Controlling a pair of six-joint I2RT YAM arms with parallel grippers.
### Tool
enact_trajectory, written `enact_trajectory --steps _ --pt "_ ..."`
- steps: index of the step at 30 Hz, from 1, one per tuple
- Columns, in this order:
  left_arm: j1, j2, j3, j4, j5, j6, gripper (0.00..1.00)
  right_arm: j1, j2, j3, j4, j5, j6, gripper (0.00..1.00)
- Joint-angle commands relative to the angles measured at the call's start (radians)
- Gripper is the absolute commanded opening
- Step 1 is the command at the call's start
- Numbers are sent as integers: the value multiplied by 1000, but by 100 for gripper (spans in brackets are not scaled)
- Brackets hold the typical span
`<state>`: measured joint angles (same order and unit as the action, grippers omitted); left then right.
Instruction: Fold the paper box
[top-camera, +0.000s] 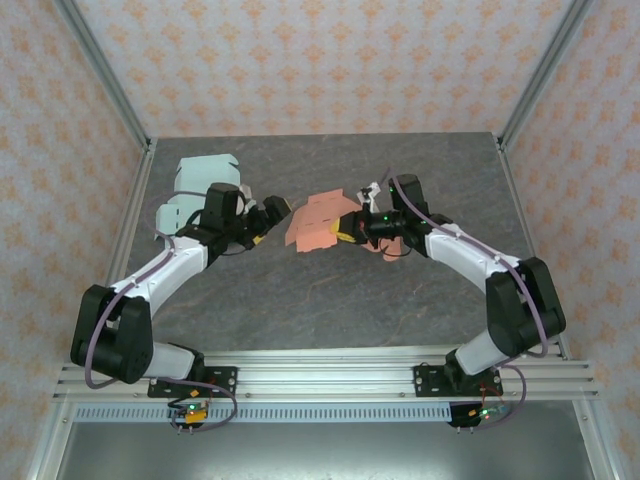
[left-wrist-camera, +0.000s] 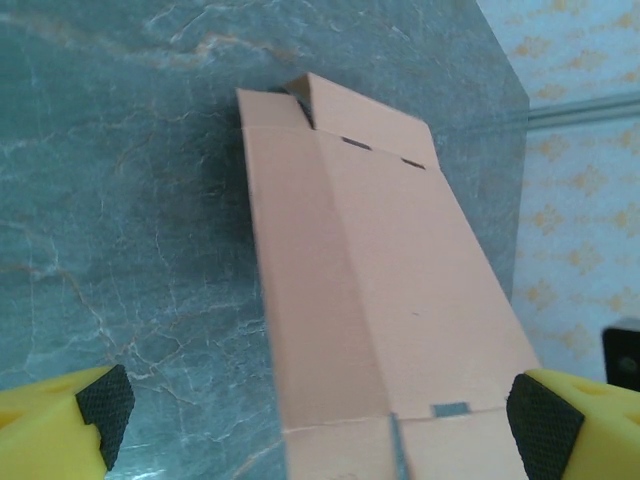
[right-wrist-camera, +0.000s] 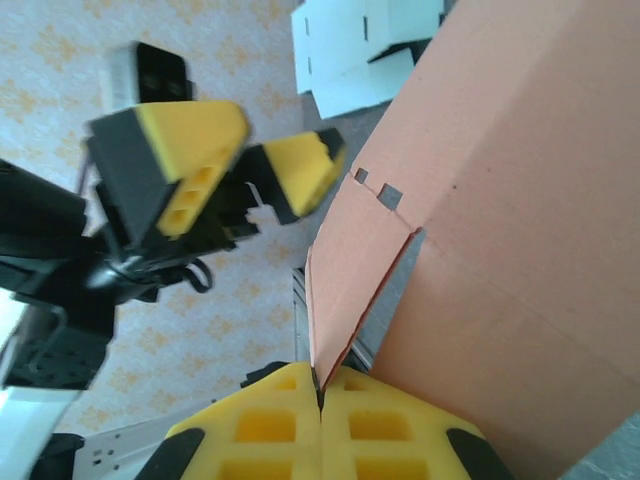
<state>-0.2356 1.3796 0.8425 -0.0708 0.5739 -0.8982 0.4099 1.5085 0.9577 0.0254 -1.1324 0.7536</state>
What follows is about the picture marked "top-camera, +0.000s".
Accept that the aluminium mounting rail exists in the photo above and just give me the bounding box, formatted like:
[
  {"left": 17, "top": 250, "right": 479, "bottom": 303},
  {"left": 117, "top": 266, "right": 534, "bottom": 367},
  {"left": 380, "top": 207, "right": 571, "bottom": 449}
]
[{"left": 52, "top": 349, "right": 600, "bottom": 401}]

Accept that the pink paper box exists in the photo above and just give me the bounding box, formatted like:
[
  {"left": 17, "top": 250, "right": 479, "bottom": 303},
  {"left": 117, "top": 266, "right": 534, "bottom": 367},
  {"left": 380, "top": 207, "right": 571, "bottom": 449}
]
[{"left": 283, "top": 188, "right": 402, "bottom": 265}]

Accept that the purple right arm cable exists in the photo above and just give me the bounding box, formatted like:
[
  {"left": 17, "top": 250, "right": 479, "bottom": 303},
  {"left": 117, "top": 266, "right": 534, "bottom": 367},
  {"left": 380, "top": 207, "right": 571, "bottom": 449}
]
[{"left": 380, "top": 168, "right": 551, "bottom": 431}]

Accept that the slotted grey cable duct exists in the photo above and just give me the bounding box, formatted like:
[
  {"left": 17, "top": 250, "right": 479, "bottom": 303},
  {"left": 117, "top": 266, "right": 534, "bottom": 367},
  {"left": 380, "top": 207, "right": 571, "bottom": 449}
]
[{"left": 73, "top": 403, "right": 454, "bottom": 424}]

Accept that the aluminium frame post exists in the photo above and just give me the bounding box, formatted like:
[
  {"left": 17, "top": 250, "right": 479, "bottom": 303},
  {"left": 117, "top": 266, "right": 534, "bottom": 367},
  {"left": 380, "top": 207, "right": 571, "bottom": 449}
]
[
  {"left": 497, "top": 0, "right": 596, "bottom": 154},
  {"left": 52, "top": 0, "right": 154, "bottom": 154}
]

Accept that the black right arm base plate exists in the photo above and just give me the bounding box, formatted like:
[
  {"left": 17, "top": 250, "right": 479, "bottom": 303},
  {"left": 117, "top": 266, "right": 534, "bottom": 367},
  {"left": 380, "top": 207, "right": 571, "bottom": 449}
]
[{"left": 413, "top": 364, "right": 501, "bottom": 399}]

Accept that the aluminium table side rail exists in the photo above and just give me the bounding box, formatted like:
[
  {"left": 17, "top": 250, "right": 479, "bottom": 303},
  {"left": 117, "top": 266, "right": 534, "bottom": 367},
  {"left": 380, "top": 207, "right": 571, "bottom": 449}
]
[
  {"left": 79, "top": 138, "right": 159, "bottom": 361},
  {"left": 494, "top": 133, "right": 571, "bottom": 362}
]

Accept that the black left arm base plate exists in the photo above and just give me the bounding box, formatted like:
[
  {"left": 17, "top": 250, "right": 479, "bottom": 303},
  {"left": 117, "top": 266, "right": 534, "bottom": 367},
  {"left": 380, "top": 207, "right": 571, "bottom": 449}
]
[{"left": 147, "top": 366, "right": 239, "bottom": 399}]

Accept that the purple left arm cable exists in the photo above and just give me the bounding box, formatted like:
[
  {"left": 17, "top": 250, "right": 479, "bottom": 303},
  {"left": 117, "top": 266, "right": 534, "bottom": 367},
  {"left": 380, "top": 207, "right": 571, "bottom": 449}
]
[{"left": 83, "top": 188, "right": 239, "bottom": 434}]

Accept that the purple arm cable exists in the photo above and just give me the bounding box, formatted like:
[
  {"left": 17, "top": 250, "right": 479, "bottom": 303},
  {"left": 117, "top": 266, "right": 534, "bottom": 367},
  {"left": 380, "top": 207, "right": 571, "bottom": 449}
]
[
  {"left": 380, "top": 168, "right": 551, "bottom": 431},
  {"left": 83, "top": 188, "right": 239, "bottom": 434}
]

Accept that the light blue paper box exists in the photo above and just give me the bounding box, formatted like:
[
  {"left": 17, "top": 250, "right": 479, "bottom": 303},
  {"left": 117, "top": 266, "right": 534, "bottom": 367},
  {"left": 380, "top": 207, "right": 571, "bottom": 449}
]
[{"left": 155, "top": 156, "right": 242, "bottom": 242}]

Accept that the grey metal sheet panel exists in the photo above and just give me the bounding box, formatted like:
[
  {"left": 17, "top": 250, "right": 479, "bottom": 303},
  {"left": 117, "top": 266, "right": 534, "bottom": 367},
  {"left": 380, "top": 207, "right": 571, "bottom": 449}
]
[{"left": 54, "top": 422, "right": 596, "bottom": 480}]

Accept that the aluminium frame bar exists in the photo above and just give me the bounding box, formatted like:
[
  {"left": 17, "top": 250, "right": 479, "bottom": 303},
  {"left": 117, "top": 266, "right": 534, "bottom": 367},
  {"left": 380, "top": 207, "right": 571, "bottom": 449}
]
[
  {"left": 27, "top": 399, "right": 76, "bottom": 480},
  {"left": 572, "top": 399, "right": 619, "bottom": 480}
]

